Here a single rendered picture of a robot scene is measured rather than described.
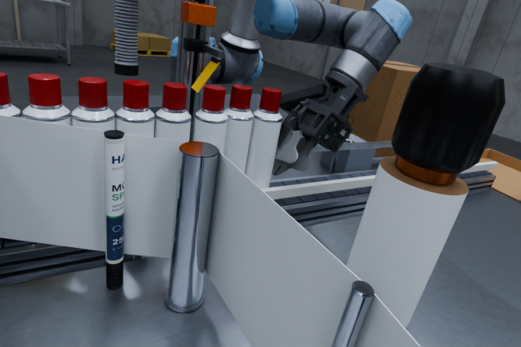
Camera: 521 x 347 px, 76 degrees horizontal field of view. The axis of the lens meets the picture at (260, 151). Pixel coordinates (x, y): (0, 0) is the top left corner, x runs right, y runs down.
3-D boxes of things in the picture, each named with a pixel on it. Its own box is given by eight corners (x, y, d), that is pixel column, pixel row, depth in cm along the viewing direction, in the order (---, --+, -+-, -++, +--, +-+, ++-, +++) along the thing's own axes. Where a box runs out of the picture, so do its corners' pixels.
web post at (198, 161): (170, 318, 36) (182, 159, 29) (160, 287, 39) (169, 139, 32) (210, 306, 38) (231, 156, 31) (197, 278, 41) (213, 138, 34)
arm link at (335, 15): (297, -5, 64) (336, 2, 57) (336, 5, 71) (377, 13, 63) (288, 37, 68) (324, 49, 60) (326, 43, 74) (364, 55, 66)
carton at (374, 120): (370, 158, 101) (398, 69, 91) (322, 130, 120) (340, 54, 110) (431, 153, 116) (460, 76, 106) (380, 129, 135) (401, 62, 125)
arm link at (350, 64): (334, 46, 60) (357, 71, 65) (319, 67, 61) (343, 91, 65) (364, 53, 54) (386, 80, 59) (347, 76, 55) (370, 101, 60)
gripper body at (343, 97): (309, 138, 54) (353, 77, 54) (282, 121, 61) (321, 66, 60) (335, 156, 59) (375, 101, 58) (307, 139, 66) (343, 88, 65)
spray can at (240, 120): (213, 204, 58) (228, 88, 50) (211, 190, 62) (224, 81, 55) (243, 205, 59) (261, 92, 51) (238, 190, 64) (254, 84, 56)
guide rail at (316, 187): (72, 227, 44) (71, 214, 43) (72, 222, 45) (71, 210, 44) (495, 168, 97) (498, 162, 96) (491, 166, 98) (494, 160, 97)
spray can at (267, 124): (247, 205, 59) (267, 93, 51) (235, 191, 63) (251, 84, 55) (272, 201, 62) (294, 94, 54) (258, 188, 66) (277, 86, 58)
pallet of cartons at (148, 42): (158, 51, 826) (159, 34, 811) (173, 57, 769) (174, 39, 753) (108, 47, 753) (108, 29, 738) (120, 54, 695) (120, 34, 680)
